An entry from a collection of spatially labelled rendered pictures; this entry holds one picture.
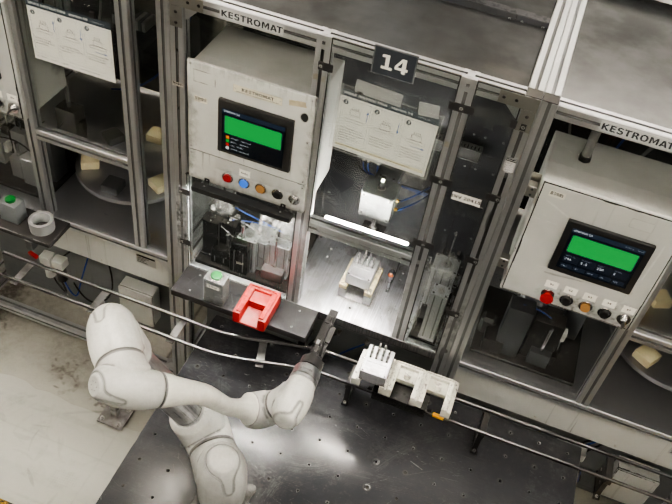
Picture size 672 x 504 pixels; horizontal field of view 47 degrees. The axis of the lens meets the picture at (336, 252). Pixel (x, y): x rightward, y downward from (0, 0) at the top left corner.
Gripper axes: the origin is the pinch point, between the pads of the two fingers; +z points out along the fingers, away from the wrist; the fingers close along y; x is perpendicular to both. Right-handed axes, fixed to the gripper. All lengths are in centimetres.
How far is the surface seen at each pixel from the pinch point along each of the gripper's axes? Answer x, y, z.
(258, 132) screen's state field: 37, 54, 18
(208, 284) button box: 49, -12, 8
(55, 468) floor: 99, -113, -33
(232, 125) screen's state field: 46, 53, 18
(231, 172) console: 47, 32, 20
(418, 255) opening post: -20.2, 22.8, 21.4
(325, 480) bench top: -14, -44, -30
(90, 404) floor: 103, -112, 0
